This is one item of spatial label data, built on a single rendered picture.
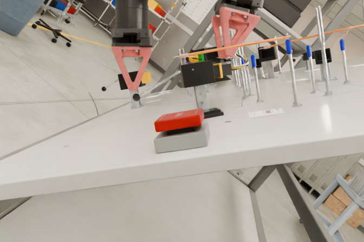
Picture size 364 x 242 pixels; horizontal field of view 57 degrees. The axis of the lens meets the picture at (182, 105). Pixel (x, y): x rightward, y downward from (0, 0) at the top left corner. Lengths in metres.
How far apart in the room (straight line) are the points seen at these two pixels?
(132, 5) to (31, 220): 0.38
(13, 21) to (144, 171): 3.89
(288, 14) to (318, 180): 6.48
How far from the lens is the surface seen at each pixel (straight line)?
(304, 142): 0.33
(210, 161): 0.32
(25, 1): 4.10
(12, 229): 0.58
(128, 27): 0.58
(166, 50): 8.55
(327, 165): 7.88
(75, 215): 0.66
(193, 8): 8.53
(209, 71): 0.59
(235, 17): 0.59
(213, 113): 0.53
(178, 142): 0.36
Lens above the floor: 1.17
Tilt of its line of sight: 10 degrees down
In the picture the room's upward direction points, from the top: 37 degrees clockwise
